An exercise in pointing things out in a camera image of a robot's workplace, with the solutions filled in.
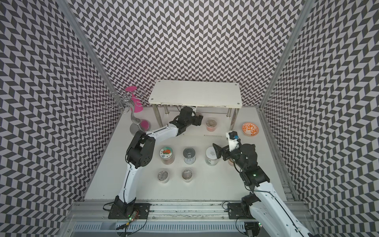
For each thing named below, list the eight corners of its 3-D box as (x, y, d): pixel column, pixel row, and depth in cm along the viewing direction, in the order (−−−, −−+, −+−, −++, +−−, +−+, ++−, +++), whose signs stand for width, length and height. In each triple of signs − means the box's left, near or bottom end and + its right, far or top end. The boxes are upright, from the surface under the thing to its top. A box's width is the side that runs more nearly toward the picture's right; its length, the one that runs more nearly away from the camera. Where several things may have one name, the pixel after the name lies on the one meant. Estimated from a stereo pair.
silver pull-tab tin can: (183, 164, 91) (182, 158, 84) (184, 153, 95) (183, 147, 89) (195, 164, 91) (195, 158, 84) (195, 153, 96) (195, 147, 89)
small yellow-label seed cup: (158, 184, 83) (156, 181, 78) (160, 174, 86) (158, 171, 82) (168, 184, 83) (166, 181, 78) (169, 174, 86) (168, 171, 82)
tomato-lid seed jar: (160, 164, 90) (158, 158, 84) (162, 152, 95) (160, 145, 89) (174, 164, 90) (172, 158, 84) (175, 152, 95) (174, 145, 89)
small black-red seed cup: (182, 182, 83) (181, 179, 79) (182, 171, 87) (182, 168, 83) (193, 182, 83) (192, 179, 79) (193, 171, 87) (193, 168, 83)
